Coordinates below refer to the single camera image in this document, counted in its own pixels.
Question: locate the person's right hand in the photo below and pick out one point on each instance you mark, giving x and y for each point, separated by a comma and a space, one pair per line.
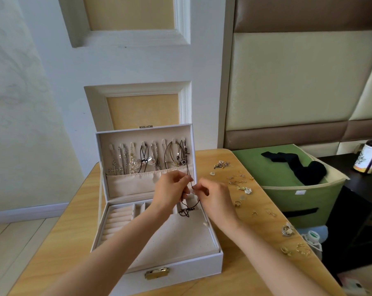
217, 203

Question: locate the person's left hand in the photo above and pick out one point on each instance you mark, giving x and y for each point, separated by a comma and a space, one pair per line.
170, 191

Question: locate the small earrings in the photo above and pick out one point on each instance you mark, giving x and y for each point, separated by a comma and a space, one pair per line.
220, 164

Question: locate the white jewelry box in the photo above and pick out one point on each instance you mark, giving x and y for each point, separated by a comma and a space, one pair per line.
173, 243

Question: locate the person's left forearm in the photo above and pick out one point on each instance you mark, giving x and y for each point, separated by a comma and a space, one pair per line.
112, 255

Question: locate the person's right forearm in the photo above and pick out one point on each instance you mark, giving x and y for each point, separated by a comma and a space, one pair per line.
272, 262

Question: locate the black cloth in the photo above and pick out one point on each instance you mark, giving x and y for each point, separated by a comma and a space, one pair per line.
306, 172

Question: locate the black low cabinet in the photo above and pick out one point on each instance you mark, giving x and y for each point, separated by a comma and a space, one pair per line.
352, 212

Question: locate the dark spray bottle white label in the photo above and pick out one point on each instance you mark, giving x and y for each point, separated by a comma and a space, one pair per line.
368, 154

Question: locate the beige padded wall panel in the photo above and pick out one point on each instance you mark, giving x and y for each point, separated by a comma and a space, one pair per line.
297, 77

